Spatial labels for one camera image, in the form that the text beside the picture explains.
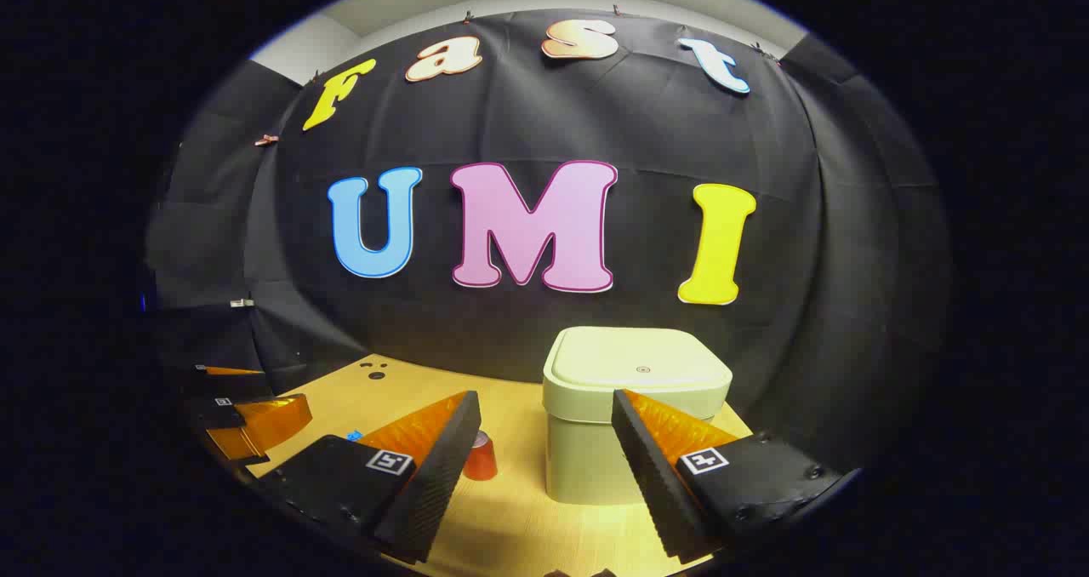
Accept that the black backdrop cloth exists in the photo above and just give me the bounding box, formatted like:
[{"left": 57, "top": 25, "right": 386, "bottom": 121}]
[{"left": 145, "top": 9, "right": 952, "bottom": 480}]

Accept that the wooden desktop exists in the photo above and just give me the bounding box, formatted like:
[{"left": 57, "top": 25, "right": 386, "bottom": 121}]
[{"left": 247, "top": 354, "right": 755, "bottom": 577}]

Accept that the green desktop garbage bin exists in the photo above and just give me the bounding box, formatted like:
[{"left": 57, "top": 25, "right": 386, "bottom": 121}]
[{"left": 542, "top": 326, "right": 734, "bottom": 506}]

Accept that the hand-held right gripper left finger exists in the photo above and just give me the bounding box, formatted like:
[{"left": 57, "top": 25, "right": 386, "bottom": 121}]
[{"left": 255, "top": 390, "right": 482, "bottom": 565}]

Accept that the orange pop can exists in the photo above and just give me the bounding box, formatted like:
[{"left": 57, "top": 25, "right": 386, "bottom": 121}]
[{"left": 462, "top": 430, "right": 499, "bottom": 482}]

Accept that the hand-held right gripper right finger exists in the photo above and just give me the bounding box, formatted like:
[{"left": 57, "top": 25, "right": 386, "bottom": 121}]
[{"left": 611, "top": 388, "right": 860, "bottom": 563}]

